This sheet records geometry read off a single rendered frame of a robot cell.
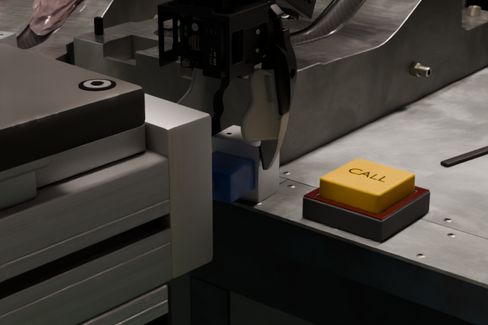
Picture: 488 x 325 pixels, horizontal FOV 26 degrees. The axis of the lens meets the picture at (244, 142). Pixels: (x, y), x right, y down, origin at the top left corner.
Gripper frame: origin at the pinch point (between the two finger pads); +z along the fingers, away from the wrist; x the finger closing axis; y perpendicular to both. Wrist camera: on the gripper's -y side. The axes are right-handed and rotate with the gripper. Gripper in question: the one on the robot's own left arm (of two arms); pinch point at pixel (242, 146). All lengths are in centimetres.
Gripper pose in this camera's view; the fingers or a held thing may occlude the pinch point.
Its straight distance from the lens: 94.1
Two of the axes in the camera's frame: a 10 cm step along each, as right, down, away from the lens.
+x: 8.4, 1.9, -5.1
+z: 0.0, 9.4, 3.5
